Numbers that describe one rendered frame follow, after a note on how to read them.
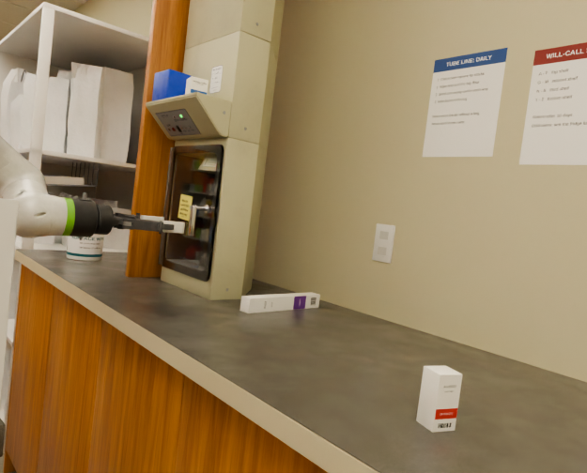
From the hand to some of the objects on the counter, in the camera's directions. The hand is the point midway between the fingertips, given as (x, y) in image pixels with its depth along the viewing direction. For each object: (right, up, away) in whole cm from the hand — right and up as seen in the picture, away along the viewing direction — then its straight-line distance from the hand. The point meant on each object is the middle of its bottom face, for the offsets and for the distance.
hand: (167, 224), depth 134 cm
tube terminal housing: (+10, -21, +26) cm, 34 cm away
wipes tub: (-48, -12, +57) cm, 75 cm away
